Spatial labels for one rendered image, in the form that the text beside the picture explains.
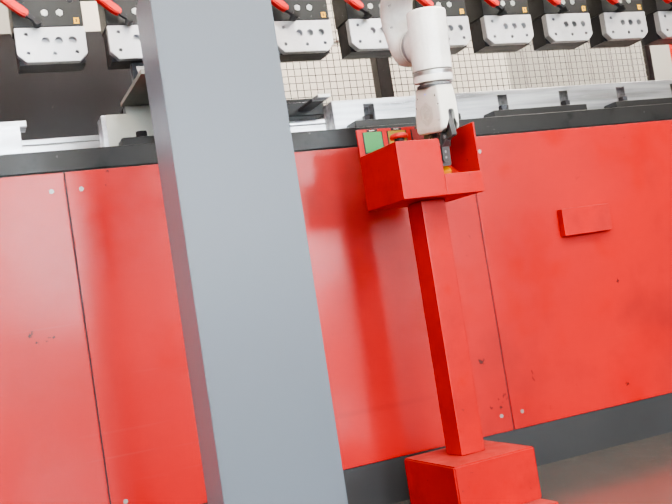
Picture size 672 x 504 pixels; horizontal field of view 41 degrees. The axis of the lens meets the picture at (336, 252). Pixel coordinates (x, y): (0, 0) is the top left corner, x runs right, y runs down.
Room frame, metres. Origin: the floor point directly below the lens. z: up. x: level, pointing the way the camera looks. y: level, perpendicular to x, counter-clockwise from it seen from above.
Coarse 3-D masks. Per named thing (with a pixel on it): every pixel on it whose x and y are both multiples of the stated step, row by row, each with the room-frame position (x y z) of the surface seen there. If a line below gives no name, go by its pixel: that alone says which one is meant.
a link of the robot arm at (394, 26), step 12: (384, 0) 1.92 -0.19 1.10; (396, 0) 1.92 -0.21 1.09; (408, 0) 1.94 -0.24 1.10; (384, 12) 1.94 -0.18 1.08; (396, 12) 1.95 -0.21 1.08; (384, 24) 1.96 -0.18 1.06; (396, 24) 1.96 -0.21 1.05; (396, 36) 1.96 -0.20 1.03; (396, 48) 1.96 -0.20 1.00; (396, 60) 1.98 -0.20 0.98
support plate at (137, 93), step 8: (144, 72) 1.81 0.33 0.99; (136, 80) 1.85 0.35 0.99; (144, 80) 1.86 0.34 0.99; (136, 88) 1.91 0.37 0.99; (144, 88) 1.92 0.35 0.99; (128, 96) 1.97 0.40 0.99; (136, 96) 1.98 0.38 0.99; (144, 96) 1.99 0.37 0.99; (120, 104) 2.05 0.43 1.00; (128, 104) 2.04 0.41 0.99; (136, 104) 2.05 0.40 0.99; (144, 104) 2.06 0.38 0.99
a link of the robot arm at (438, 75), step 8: (416, 72) 1.90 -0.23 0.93; (424, 72) 1.89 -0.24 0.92; (432, 72) 1.88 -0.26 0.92; (440, 72) 1.89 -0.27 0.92; (448, 72) 1.90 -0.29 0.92; (416, 80) 1.91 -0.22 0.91; (424, 80) 1.89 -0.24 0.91; (432, 80) 1.89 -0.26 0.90; (440, 80) 1.90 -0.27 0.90; (448, 80) 1.93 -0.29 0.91
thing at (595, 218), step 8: (568, 208) 2.32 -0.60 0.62; (576, 208) 2.33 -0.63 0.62; (584, 208) 2.34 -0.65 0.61; (592, 208) 2.34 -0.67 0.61; (600, 208) 2.35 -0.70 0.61; (608, 208) 2.36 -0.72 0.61; (560, 216) 2.32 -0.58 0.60; (568, 216) 2.31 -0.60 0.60; (576, 216) 2.32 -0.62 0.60; (584, 216) 2.33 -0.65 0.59; (592, 216) 2.34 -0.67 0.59; (600, 216) 2.35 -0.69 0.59; (608, 216) 2.36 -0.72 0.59; (560, 224) 2.32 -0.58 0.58; (568, 224) 2.31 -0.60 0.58; (576, 224) 2.32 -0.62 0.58; (584, 224) 2.33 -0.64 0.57; (592, 224) 2.34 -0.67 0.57; (600, 224) 2.35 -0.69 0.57; (608, 224) 2.36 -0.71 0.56; (568, 232) 2.31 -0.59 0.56; (576, 232) 2.32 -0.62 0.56; (584, 232) 2.33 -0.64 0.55; (592, 232) 2.34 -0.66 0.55
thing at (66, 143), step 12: (300, 120) 2.49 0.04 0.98; (312, 120) 2.50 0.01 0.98; (324, 120) 2.52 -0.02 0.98; (24, 144) 2.21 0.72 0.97; (36, 144) 2.22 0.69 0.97; (48, 144) 2.24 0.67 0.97; (60, 144) 2.24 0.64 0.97; (72, 144) 2.25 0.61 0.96; (84, 144) 2.26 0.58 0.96; (96, 144) 2.27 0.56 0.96
